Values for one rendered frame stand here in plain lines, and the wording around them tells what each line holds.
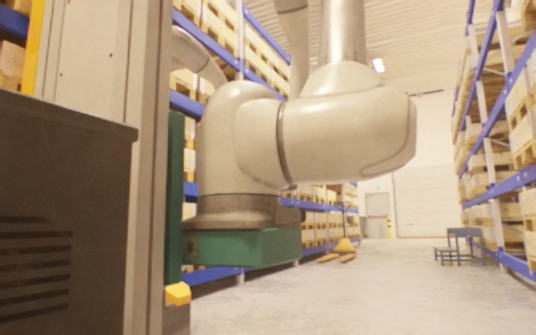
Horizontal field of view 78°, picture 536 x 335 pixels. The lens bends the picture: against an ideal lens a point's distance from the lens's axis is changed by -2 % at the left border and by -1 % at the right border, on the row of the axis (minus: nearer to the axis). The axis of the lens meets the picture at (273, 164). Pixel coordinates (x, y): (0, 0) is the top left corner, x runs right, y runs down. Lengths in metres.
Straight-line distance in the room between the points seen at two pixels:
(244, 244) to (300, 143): 0.18
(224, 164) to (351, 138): 0.21
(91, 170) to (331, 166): 0.34
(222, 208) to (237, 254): 0.08
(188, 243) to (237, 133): 0.21
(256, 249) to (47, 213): 0.29
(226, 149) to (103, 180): 0.25
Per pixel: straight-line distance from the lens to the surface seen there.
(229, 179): 0.57
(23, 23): 2.81
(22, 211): 0.35
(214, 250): 0.58
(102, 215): 0.39
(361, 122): 0.53
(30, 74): 2.54
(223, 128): 0.59
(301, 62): 1.12
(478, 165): 6.85
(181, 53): 1.33
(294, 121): 0.55
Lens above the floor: 0.73
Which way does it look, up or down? 10 degrees up
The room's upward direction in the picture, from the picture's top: 1 degrees counter-clockwise
